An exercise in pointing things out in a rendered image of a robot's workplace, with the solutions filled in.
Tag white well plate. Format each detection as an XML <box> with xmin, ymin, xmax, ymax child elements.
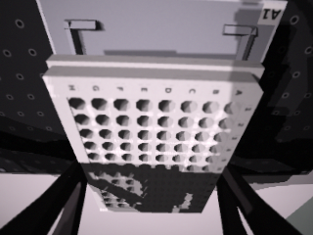
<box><xmin>42</xmin><ymin>54</ymin><xmax>265</xmax><ymax>213</ymax></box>

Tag black perforated breadboard plate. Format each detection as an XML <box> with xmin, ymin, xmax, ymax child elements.
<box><xmin>0</xmin><ymin>0</ymin><xmax>313</xmax><ymax>176</ymax></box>

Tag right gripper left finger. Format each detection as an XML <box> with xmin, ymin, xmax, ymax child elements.
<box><xmin>0</xmin><ymin>159</ymin><xmax>88</xmax><ymax>235</ymax></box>

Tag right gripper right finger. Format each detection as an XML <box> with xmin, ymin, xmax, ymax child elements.
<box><xmin>216</xmin><ymin>163</ymin><xmax>302</xmax><ymax>235</ymax></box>

